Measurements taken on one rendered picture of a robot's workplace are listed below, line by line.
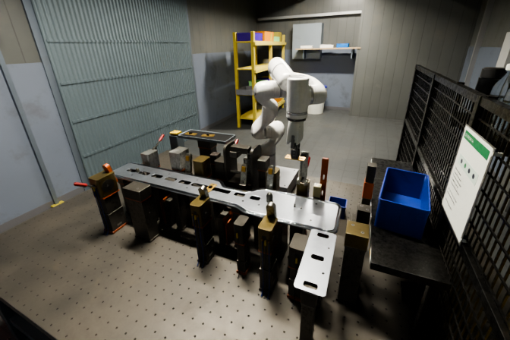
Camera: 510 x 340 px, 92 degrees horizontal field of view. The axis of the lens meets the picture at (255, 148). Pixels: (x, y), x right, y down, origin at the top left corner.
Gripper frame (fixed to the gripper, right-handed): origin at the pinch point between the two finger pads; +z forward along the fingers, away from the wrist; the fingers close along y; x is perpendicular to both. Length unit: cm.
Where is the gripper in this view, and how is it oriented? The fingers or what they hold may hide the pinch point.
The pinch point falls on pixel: (295, 152)
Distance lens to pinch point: 107.8
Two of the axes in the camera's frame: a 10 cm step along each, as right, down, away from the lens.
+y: -4.0, 3.6, -8.4
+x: 9.2, 1.3, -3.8
